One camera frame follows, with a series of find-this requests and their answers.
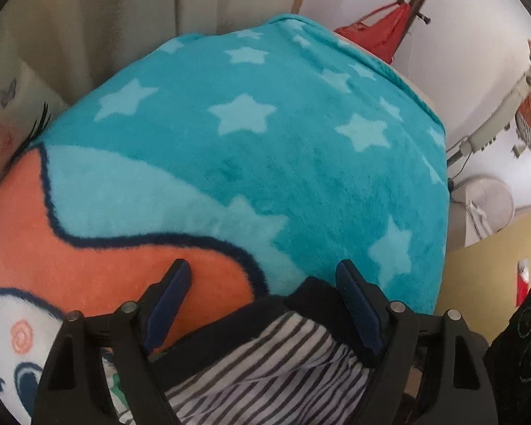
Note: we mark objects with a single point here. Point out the orange and white standing fan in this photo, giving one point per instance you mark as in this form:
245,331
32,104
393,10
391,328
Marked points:
491,141

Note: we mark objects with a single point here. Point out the teal star printed blanket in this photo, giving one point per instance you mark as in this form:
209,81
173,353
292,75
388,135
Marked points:
230,172

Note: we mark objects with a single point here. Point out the striped pants with black waistband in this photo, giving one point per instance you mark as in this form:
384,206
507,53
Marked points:
265,363

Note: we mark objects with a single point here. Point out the red bag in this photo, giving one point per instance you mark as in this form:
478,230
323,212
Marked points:
382,29

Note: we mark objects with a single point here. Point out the yellow cardboard box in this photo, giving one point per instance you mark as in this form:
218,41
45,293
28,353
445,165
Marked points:
486,270

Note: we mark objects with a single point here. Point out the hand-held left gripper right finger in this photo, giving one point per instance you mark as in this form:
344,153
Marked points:
353,294

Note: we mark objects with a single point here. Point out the white printed garment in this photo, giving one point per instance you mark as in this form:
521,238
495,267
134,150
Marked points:
115,376

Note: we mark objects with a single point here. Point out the beige curtain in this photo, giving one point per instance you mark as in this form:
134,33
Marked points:
115,13

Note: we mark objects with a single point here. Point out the butterfly print pillow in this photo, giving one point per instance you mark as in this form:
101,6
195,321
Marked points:
13,119

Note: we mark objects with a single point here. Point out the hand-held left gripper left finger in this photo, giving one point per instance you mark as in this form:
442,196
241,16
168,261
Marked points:
173,294

